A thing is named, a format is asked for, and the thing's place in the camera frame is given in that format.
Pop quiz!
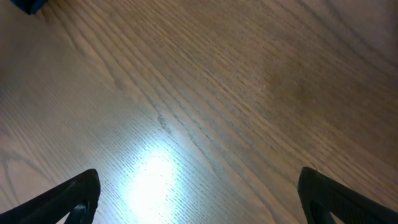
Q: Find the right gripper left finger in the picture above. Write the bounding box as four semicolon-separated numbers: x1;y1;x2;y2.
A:
1;169;101;224

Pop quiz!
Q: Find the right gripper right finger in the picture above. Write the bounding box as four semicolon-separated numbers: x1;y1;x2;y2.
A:
297;167;397;223

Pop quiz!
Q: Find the folded navy garment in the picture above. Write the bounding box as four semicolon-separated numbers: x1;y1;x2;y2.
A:
11;0;47;15

